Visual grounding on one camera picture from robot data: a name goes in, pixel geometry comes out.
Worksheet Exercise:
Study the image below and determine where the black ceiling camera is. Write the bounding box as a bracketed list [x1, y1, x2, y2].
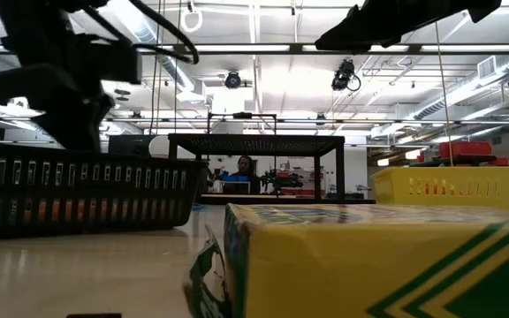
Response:
[330, 57, 363, 93]

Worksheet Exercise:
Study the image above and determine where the black plastic basket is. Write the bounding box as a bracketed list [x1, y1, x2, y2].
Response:
[0, 141, 208, 239]

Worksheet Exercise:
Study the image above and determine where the bulb lamp with brass base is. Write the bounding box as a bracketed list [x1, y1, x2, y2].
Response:
[148, 134, 171, 159]

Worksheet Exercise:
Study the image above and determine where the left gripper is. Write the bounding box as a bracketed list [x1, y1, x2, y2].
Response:
[0, 34, 144, 153]

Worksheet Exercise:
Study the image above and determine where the black computer monitor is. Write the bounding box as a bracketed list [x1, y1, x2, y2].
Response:
[108, 134, 152, 156]

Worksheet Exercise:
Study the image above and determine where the red storage bin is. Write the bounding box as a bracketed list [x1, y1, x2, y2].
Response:
[437, 140, 493, 159]

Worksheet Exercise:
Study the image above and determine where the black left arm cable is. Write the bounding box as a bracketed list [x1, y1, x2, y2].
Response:
[129, 0, 201, 65]

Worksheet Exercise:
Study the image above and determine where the yellow plastic basket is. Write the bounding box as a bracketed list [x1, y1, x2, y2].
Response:
[369, 165, 509, 210]

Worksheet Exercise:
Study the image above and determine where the yellow green crayon box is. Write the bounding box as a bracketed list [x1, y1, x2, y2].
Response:
[182, 202, 509, 318]

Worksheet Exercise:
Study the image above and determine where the black perforated metal riser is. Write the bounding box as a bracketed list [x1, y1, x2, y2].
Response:
[167, 133, 346, 206]

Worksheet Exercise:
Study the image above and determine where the black overhead camera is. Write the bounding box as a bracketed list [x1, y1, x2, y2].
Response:
[224, 70, 243, 90]

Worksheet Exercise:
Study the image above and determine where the person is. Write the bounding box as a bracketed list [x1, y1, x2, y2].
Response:
[222, 155, 263, 195]

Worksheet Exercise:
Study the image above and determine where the white hanging ring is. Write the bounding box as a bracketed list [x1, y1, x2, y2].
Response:
[179, 5, 204, 34]

